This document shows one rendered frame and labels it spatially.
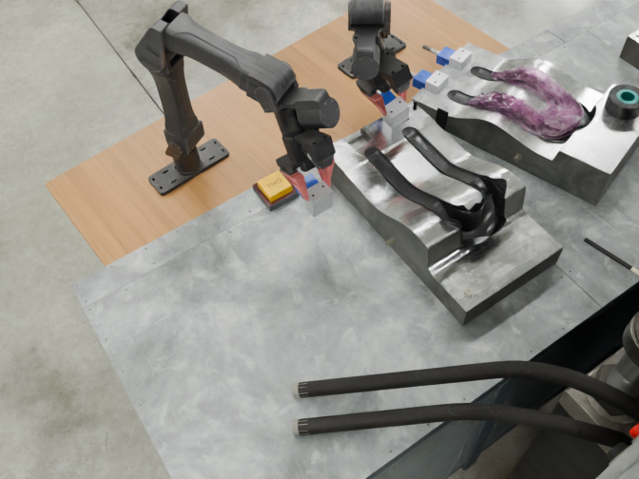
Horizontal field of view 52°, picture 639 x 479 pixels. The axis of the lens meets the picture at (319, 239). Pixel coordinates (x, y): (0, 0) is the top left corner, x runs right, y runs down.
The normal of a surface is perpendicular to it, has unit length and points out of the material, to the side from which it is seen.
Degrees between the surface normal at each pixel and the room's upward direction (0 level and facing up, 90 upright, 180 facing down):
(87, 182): 0
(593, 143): 0
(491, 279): 0
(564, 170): 90
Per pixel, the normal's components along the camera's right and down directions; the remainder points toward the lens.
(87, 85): -0.06, -0.57
